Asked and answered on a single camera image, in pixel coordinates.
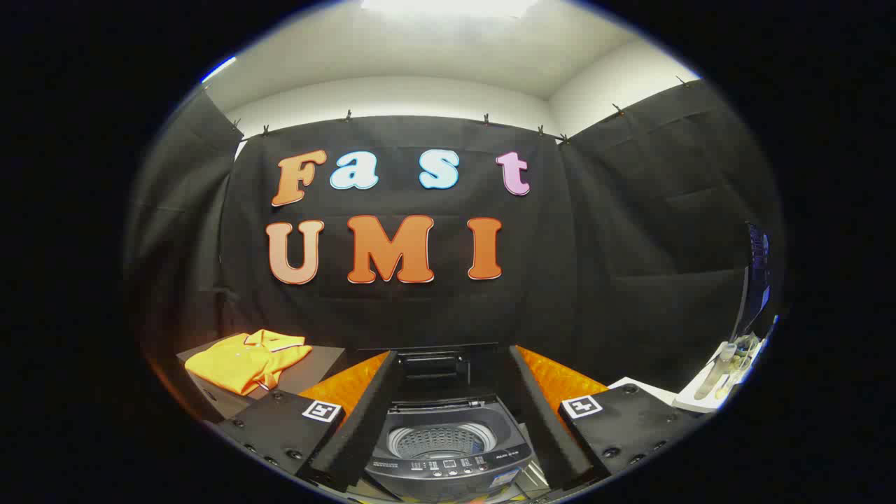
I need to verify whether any ceiling light panel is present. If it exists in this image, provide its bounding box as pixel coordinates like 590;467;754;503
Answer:
360;0;541;20

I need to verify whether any black backdrop cloth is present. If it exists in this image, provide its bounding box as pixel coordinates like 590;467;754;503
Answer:
126;78;786;394

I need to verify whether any white table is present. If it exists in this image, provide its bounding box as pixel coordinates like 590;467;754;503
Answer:
608;342;765;415

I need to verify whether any orange polo shirt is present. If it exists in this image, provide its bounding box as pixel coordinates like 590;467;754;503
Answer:
184;329;314;397

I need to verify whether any grey box stand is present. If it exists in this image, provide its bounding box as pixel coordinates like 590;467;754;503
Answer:
175;342;366;422

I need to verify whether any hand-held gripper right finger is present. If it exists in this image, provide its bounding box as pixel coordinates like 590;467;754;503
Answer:
507;344;702;491

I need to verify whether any dark monitor screen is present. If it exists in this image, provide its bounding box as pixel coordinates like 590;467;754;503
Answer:
731;223;775;344

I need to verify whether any dark grey washing machine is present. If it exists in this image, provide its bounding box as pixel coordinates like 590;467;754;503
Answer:
364;400;538;502

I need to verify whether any clear plastic bottle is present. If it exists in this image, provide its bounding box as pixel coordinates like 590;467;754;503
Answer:
713;342;737;401

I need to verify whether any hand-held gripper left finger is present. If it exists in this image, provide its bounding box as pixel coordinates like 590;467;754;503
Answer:
217;350;406;492

